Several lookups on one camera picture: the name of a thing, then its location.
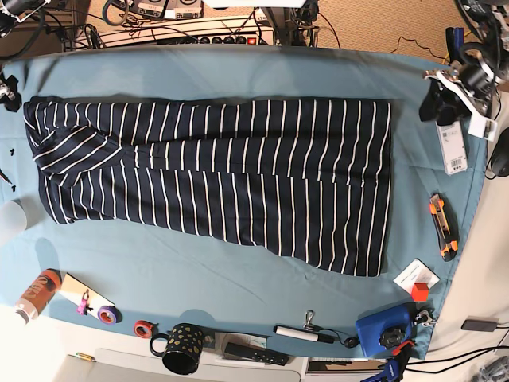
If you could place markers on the teal table cloth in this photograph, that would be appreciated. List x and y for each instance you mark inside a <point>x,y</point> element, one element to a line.
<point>169,277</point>

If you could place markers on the red tape roll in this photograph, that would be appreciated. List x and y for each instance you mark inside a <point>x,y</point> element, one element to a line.
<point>143,329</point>

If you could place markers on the black patterned mug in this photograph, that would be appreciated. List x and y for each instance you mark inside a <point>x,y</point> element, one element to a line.
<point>183,348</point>

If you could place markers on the white paper card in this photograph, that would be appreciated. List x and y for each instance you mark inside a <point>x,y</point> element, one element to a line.
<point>416,272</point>

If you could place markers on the orange black utility knife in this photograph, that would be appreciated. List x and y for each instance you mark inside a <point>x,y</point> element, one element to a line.
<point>447,241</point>

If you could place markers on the packaged tool blister pack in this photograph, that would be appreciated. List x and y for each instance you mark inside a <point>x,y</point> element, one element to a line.
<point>452,148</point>

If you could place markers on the orange drink can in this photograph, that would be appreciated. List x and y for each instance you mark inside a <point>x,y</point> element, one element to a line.
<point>38,295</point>

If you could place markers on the blue handled clamp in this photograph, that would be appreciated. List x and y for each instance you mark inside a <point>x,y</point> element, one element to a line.
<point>393,370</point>

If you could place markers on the silver carabiner clip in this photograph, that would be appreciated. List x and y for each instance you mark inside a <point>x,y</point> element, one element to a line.
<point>309,326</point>

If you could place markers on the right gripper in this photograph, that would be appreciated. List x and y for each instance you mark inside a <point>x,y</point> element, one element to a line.
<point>10,96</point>

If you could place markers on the pink small clip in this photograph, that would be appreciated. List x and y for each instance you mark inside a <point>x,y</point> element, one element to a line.
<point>83,307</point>

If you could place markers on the black remote control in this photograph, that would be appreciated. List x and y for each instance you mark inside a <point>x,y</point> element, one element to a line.
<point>265,356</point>

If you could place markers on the blue plastic case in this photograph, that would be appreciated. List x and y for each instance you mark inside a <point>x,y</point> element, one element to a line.
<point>384,330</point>

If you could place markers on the red cube block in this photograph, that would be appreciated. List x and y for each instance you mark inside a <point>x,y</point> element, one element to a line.
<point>420,292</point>

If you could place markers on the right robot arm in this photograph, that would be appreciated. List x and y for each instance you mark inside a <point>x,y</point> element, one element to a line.
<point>14,13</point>

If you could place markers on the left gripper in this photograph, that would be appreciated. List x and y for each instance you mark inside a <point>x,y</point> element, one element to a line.
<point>467,86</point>

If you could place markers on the wooden board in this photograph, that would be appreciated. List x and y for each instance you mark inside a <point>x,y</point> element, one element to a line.
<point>72,289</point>

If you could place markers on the navy white striped t-shirt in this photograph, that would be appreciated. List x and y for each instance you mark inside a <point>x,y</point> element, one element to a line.
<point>309,179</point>

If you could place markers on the translucent plastic cup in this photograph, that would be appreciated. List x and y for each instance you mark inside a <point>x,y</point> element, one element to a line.
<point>13,221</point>

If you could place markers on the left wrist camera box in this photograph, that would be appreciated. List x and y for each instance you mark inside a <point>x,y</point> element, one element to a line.
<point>482,127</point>

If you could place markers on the white black marker pen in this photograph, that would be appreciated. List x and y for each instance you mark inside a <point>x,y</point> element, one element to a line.
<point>302,334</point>

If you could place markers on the black power strip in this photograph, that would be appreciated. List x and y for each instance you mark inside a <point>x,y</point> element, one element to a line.
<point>205,40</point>

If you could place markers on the purple tape roll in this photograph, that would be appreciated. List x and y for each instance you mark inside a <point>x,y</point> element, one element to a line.
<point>108,315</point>

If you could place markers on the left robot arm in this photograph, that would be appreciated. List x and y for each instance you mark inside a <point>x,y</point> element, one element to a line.
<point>487,21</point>

